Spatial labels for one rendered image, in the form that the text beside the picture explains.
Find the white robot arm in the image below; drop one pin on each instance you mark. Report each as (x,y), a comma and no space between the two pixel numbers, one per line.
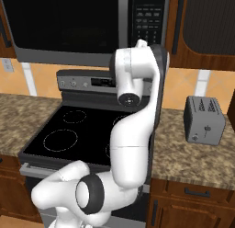
(131,152)

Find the black and grey microwave oven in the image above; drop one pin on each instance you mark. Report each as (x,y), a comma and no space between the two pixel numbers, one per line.
(148,20)

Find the black microwave door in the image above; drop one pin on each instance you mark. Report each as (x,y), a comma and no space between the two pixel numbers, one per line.
(61,20)

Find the brown cupboard door, dark panel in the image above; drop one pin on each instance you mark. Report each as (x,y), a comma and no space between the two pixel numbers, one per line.
(208,23)

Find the brown wooden base cupboard door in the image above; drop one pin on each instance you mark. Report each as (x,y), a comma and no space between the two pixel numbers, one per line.
(189,216)

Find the plain brown cupboard door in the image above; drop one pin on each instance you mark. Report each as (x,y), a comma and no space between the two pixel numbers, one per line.
(4,51)

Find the black glass-top stove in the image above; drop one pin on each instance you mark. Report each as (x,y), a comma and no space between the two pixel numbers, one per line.
(76,136)

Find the grey two-slot toaster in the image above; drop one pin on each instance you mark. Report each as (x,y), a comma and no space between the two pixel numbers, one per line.
(203,123)

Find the brown wooden drawer front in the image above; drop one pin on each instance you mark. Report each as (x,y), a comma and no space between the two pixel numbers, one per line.
(220,193)

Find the brown base cupboard run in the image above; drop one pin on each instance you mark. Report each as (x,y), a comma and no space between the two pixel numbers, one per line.
(12,191)

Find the grey wall socket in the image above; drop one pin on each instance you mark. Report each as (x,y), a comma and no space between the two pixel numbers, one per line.
(7,65)

